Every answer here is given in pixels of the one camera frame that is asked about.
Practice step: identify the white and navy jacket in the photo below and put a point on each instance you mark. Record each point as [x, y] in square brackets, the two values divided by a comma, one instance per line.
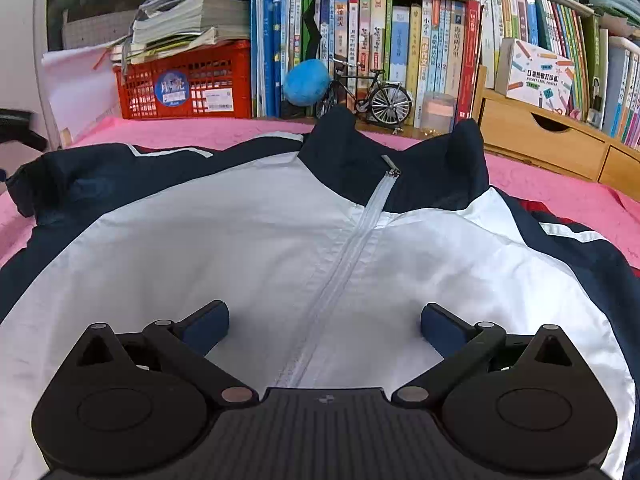
[325, 247]

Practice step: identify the stack of papers and books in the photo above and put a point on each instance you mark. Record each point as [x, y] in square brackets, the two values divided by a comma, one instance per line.
[163, 28]

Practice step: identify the pink bunny towel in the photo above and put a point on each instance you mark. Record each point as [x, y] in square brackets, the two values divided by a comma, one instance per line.
[609, 212]

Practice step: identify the white pencil print box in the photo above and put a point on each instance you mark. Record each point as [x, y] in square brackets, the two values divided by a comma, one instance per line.
[535, 76]

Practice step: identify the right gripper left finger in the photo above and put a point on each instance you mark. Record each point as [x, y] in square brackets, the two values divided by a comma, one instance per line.
[184, 345]

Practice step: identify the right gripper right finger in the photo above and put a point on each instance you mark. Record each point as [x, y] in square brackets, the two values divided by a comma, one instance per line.
[465, 349]

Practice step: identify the red plastic crate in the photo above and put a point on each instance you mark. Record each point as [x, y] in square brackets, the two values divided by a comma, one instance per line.
[210, 81]

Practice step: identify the wooden drawer organizer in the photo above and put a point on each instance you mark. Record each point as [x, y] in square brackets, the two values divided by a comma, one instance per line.
[537, 137]

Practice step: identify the miniature bicycle model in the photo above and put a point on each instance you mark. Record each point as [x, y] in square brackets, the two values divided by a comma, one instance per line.
[385, 103]

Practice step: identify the blue plush ball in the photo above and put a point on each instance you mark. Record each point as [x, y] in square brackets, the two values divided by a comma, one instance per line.
[306, 83]

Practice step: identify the row of books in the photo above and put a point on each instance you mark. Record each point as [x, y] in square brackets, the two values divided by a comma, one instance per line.
[435, 47]

